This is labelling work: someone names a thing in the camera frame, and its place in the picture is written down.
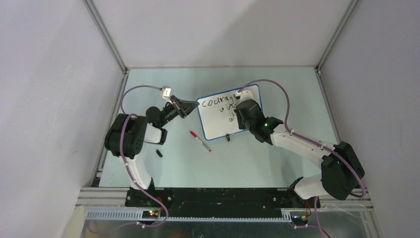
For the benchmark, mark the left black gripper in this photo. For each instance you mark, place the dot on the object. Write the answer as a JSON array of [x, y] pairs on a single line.
[[178, 104]]

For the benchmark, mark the blue framed whiteboard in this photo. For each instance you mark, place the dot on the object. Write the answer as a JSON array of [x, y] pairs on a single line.
[[217, 112]]

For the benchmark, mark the black marker cap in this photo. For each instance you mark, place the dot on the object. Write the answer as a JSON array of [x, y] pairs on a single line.
[[159, 153]]

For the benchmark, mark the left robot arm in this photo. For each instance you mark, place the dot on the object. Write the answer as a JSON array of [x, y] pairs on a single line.
[[128, 134]]

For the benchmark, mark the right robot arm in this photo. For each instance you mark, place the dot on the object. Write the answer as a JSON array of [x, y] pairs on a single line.
[[340, 168]]

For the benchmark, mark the red whiteboard marker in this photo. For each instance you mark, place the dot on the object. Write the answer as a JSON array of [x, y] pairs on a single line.
[[197, 138]]

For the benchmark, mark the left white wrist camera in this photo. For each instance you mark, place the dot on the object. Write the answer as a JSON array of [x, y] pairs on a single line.
[[166, 92]]

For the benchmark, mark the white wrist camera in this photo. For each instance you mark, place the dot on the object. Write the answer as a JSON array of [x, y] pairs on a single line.
[[166, 92], [243, 95]]

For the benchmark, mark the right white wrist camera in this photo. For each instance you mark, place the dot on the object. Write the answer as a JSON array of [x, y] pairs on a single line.
[[243, 95]]

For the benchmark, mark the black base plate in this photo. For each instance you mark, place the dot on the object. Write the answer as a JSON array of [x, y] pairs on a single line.
[[230, 203]]

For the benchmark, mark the aluminium frame rail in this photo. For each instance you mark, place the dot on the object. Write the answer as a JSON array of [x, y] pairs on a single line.
[[109, 203]]

